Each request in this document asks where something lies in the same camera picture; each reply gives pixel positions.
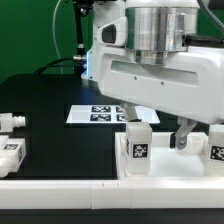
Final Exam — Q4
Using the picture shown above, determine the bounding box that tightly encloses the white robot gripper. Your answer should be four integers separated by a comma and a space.
97, 47, 224, 150

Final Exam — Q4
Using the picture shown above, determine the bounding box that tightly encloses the white square table top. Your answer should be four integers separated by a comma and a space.
114, 131, 224, 181

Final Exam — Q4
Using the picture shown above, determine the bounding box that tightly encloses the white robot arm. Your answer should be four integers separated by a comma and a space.
82, 0, 224, 149

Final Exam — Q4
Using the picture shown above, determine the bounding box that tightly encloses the white marker sheet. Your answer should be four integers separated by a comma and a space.
66, 105, 160, 124

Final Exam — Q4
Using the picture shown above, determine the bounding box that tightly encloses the white front obstacle rail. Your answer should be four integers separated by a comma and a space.
0, 178, 224, 209

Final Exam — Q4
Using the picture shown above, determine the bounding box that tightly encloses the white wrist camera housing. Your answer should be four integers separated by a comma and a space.
97, 16, 127, 47

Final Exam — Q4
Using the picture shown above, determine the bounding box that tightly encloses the black cable on table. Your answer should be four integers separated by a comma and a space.
34, 57, 83, 76

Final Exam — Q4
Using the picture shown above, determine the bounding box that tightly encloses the black camera pole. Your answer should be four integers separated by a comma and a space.
72, 0, 94, 75

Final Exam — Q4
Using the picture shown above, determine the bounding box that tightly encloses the white thin cable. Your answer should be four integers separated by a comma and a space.
52, 0, 65, 76

